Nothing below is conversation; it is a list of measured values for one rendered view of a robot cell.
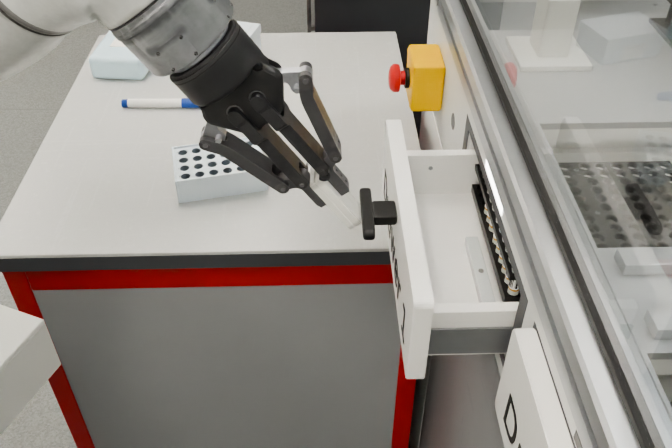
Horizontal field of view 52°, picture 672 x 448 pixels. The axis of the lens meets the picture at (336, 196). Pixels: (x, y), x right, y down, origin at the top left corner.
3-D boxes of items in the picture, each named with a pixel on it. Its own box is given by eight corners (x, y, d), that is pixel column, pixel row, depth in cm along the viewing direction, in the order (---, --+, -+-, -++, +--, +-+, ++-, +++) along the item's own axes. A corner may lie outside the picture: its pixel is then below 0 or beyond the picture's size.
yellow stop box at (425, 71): (405, 113, 98) (409, 67, 93) (400, 87, 104) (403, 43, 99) (441, 112, 98) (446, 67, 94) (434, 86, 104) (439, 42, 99)
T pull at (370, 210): (363, 243, 68) (363, 232, 68) (359, 195, 74) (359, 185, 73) (399, 242, 68) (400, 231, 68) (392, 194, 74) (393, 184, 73)
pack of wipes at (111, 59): (144, 82, 120) (140, 59, 118) (91, 80, 121) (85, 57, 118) (167, 43, 132) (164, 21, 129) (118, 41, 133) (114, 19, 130)
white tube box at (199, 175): (178, 203, 95) (174, 181, 92) (175, 168, 101) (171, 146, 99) (268, 190, 97) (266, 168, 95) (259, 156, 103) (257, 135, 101)
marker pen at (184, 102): (122, 110, 113) (120, 101, 112) (124, 104, 115) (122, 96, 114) (206, 109, 114) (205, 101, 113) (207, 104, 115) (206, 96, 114)
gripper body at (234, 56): (153, 93, 57) (227, 166, 62) (232, 38, 54) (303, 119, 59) (168, 50, 63) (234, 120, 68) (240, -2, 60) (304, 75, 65)
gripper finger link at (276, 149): (237, 107, 60) (224, 115, 61) (310, 190, 66) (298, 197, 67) (240, 85, 63) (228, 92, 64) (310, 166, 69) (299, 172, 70)
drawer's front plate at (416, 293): (405, 382, 65) (414, 303, 58) (381, 190, 88) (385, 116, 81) (424, 382, 65) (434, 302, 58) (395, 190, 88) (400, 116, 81)
